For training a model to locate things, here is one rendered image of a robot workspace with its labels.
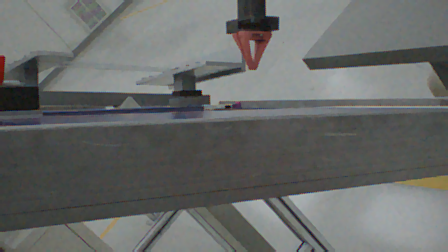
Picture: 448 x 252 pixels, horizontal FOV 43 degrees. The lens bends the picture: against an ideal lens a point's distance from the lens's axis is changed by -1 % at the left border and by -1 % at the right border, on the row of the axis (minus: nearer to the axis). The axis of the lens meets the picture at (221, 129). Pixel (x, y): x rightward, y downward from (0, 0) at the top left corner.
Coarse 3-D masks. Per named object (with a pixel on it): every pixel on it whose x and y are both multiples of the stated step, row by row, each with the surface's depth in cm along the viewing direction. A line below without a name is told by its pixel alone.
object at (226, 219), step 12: (228, 204) 144; (204, 216) 145; (216, 216) 142; (228, 216) 144; (240, 216) 146; (216, 228) 147; (228, 228) 143; (240, 228) 146; (252, 228) 148; (228, 240) 148; (240, 240) 145; (252, 240) 147; (264, 240) 150
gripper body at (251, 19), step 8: (240, 0) 111; (248, 0) 110; (256, 0) 110; (264, 0) 111; (240, 8) 111; (248, 8) 110; (256, 8) 110; (264, 8) 111; (240, 16) 111; (248, 16) 108; (256, 16) 107; (264, 16) 108; (272, 16) 109; (248, 24) 111; (256, 24) 112
